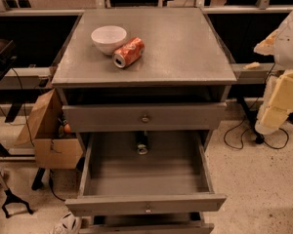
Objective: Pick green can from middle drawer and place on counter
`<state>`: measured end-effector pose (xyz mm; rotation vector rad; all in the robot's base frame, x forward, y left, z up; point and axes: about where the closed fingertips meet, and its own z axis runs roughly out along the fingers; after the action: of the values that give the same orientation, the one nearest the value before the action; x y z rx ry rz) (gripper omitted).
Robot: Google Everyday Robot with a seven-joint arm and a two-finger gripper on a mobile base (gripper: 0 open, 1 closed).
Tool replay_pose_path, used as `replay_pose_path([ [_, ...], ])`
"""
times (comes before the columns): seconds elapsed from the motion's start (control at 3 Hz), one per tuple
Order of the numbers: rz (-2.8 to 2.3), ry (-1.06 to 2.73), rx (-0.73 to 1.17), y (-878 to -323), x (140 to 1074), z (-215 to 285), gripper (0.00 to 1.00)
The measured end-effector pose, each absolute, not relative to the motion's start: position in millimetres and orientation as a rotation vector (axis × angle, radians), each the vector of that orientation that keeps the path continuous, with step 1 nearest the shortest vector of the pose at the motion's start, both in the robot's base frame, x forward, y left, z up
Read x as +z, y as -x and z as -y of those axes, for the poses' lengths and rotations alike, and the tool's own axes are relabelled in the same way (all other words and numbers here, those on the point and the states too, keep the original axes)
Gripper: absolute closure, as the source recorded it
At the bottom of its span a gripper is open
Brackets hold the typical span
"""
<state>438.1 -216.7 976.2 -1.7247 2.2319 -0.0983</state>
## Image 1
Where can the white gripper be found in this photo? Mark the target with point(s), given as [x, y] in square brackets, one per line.
[290, 44]

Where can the green soda can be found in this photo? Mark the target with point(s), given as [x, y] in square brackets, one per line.
[142, 142]

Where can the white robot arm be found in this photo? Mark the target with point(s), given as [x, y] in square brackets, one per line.
[283, 44]

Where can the orange soda can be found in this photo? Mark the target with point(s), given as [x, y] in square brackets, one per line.
[129, 52]

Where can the grey top drawer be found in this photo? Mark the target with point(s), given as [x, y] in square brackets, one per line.
[144, 117]

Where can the grey open middle drawer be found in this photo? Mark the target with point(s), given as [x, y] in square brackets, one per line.
[171, 178]

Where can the grey drawer cabinet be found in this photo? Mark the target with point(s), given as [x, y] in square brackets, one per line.
[182, 63]

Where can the grey bottom drawer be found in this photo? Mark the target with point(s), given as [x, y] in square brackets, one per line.
[190, 223]

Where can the small yellow sponge piece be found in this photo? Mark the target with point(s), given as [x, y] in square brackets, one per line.
[252, 65]

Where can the black desk leg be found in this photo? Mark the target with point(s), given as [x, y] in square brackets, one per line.
[251, 119]

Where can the white ceramic bowl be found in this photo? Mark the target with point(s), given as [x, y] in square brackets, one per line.
[109, 38]

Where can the brown cardboard box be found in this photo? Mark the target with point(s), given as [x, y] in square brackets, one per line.
[42, 129]

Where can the black stand base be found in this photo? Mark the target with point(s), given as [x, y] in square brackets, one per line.
[11, 198]

